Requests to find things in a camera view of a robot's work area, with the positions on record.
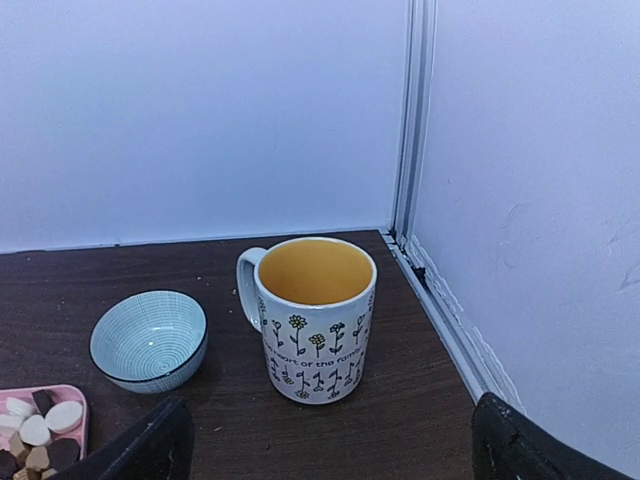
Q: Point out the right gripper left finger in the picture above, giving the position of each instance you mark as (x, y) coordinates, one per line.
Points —
(158, 446)

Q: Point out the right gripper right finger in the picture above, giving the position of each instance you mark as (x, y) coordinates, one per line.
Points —
(507, 445)

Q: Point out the light blue bowl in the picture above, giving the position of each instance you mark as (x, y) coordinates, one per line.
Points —
(151, 342)

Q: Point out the pink tray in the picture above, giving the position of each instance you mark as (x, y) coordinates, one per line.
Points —
(40, 415)

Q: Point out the white mug yellow inside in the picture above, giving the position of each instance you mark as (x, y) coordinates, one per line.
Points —
(311, 300)

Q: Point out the right aluminium frame post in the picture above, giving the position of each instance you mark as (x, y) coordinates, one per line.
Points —
(419, 65)

